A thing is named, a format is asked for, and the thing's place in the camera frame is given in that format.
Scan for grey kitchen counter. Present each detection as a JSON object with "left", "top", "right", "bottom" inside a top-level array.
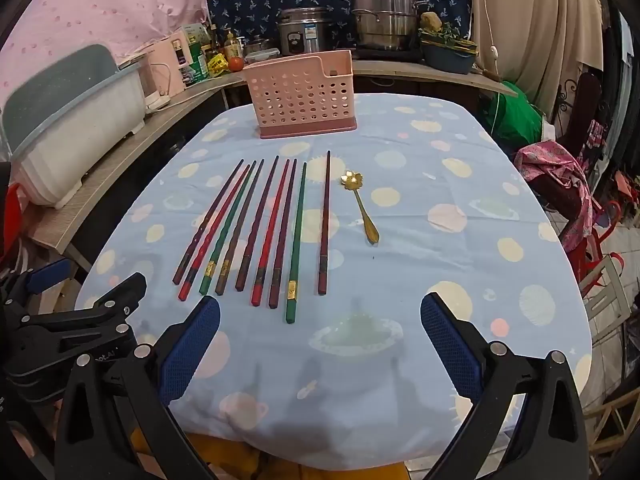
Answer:
[{"left": 200, "top": 59, "right": 518, "bottom": 98}]

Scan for clear plastic dish bin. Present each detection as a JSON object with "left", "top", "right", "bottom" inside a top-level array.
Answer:
[{"left": 0, "top": 44, "right": 147, "bottom": 209}]

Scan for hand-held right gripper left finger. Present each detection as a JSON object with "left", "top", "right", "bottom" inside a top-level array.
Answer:
[{"left": 54, "top": 295, "right": 222, "bottom": 480}]

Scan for green plastic bag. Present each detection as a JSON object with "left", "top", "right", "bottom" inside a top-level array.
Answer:
[{"left": 487, "top": 80, "right": 546, "bottom": 151}]

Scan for pink floral cloth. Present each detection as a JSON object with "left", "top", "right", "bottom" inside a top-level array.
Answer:
[{"left": 515, "top": 142, "right": 608, "bottom": 261}]

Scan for dark maroon chopstick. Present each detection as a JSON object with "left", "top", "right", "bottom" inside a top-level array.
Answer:
[
  {"left": 172, "top": 159, "right": 245, "bottom": 285},
  {"left": 268, "top": 158, "right": 298, "bottom": 310},
  {"left": 317, "top": 150, "right": 332, "bottom": 296},
  {"left": 235, "top": 156, "right": 279, "bottom": 291}
]

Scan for dark metal chair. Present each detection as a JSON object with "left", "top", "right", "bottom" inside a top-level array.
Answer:
[{"left": 530, "top": 72, "right": 608, "bottom": 241}]

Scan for white power cable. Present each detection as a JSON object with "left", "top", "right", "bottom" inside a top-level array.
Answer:
[{"left": 144, "top": 62, "right": 201, "bottom": 111}]

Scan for black induction cooker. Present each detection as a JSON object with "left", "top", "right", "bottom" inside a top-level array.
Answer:
[{"left": 350, "top": 47, "right": 426, "bottom": 62}]

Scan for steel steamer pot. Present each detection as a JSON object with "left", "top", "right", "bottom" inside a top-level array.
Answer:
[{"left": 350, "top": 0, "right": 420, "bottom": 51}]

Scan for pink perforated utensil holder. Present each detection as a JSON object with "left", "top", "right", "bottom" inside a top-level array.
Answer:
[{"left": 243, "top": 50, "right": 359, "bottom": 140}]

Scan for beige curtain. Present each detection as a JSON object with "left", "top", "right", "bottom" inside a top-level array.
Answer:
[{"left": 467, "top": 0, "right": 606, "bottom": 116}]

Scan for blue plastic basin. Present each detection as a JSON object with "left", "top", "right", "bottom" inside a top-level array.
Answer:
[{"left": 420, "top": 42, "right": 477, "bottom": 75}]

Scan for red chopstick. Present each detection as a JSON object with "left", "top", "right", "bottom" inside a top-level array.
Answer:
[
  {"left": 177, "top": 164, "right": 251, "bottom": 302},
  {"left": 250, "top": 159, "right": 291, "bottom": 307}
]

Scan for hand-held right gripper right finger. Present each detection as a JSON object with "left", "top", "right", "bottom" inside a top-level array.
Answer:
[{"left": 420, "top": 292, "right": 588, "bottom": 480}]

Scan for white cord with switch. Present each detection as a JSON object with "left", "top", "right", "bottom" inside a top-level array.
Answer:
[{"left": 472, "top": 0, "right": 501, "bottom": 136}]

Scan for gold flower spoon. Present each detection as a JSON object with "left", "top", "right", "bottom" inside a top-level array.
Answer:
[{"left": 340, "top": 171, "right": 381, "bottom": 245}]

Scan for yellow clothing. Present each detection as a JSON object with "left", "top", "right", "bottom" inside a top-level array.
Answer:
[{"left": 130, "top": 430, "right": 408, "bottom": 480}]

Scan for light blue printed tablecloth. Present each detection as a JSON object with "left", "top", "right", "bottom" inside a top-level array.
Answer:
[{"left": 75, "top": 92, "right": 596, "bottom": 471}]

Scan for green chopstick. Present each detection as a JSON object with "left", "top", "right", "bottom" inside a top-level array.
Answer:
[
  {"left": 199, "top": 160, "right": 257, "bottom": 296},
  {"left": 285, "top": 162, "right": 307, "bottom": 324}
]

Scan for pink dotted curtain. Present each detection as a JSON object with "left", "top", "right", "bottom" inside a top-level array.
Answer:
[{"left": 0, "top": 0, "right": 223, "bottom": 106}]

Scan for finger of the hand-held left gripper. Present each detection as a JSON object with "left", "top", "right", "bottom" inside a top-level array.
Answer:
[
  {"left": 12, "top": 272, "right": 148, "bottom": 358},
  {"left": 0, "top": 259, "right": 72, "bottom": 306}
]

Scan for steel rice cooker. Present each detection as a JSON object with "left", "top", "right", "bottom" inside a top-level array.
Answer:
[{"left": 277, "top": 7, "right": 333, "bottom": 56}]

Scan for white and green box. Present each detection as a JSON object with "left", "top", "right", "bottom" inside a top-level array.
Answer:
[{"left": 181, "top": 24, "right": 211, "bottom": 53}]

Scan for brown chopstick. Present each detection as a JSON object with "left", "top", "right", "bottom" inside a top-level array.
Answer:
[{"left": 215, "top": 159, "right": 265, "bottom": 296}]

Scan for green leafy vegetables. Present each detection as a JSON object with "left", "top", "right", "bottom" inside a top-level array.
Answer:
[{"left": 420, "top": 22, "right": 476, "bottom": 50}]

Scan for wooden side counter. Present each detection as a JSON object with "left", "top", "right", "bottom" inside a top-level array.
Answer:
[{"left": 30, "top": 77, "right": 246, "bottom": 261}]

